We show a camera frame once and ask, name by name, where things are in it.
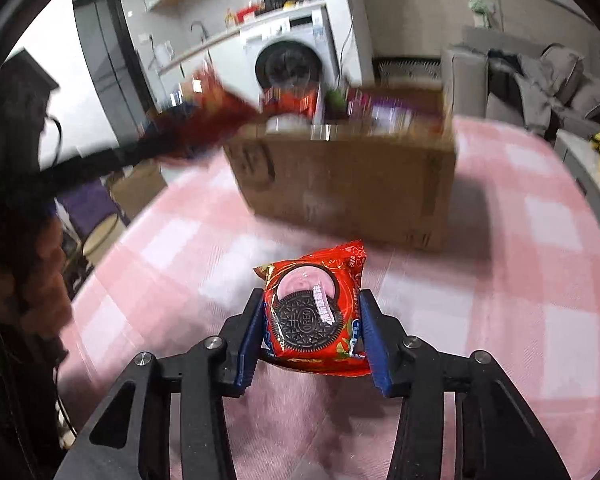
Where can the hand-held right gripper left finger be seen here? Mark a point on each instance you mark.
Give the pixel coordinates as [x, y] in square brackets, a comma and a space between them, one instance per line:
[247, 350]

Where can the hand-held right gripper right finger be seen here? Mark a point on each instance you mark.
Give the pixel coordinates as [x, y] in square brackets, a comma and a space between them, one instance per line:
[375, 345]

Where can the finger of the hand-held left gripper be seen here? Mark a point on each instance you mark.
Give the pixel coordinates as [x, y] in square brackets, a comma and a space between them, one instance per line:
[110, 162]

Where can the red cookie packet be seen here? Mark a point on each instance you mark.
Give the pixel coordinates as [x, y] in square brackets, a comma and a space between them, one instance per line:
[310, 320]

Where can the red chip packet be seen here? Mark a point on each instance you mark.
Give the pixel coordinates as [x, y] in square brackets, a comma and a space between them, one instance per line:
[215, 105]

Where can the brown cardboard box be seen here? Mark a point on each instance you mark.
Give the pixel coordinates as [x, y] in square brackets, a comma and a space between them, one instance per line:
[350, 185]

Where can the large white snack packet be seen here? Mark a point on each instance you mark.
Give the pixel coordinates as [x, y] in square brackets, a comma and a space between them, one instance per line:
[287, 122]

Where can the shiny red snack packet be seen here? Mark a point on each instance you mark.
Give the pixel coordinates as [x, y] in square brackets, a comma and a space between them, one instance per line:
[292, 102]

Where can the person's left hand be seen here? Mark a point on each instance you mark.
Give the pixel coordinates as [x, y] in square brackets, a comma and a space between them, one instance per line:
[45, 275]

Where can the printed cardboard floor box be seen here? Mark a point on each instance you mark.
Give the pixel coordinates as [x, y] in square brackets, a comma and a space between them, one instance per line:
[140, 190]

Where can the beige bin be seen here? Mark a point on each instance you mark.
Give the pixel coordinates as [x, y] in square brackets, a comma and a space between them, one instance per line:
[102, 240]

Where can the dark glass sliding door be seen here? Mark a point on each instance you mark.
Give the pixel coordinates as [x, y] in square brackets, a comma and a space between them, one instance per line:
[107, 55]

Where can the pink plaid tablecloth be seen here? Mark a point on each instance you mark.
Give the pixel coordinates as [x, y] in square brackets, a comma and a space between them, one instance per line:
[480, 285]

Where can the white electric kettle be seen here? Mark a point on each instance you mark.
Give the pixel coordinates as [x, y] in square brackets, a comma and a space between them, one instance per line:
[163, 54]

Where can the white base cabinets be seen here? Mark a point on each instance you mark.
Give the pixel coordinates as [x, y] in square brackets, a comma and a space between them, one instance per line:
[225, 67]

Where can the curved kitchen faucet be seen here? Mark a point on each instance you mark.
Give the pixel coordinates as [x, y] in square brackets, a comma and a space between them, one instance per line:
[199, 30]

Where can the yellow bottle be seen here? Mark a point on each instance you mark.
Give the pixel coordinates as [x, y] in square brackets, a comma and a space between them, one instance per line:
[229, 16]

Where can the red box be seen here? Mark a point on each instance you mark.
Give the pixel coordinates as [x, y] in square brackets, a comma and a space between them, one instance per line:
[246, 12]

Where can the white washing machine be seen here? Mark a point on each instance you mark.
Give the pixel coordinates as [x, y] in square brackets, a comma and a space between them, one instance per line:
[290, 60]

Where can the white coffee table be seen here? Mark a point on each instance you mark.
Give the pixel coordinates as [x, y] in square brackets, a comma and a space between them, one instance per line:
[580, 160]

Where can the black white patterned panel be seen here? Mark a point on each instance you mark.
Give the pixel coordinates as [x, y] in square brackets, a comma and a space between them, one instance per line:
[407, 70]

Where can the grey sofa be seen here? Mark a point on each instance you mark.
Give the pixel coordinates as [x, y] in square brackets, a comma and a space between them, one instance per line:
[462, 80]

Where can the black clothing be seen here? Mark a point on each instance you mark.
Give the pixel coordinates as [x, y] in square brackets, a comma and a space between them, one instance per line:
[502, 85]

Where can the small grey pillow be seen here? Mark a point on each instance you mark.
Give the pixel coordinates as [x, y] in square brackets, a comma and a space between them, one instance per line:
[595, 97]

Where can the large grey pillow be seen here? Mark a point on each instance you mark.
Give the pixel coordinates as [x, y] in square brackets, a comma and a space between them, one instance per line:
[562, 70]

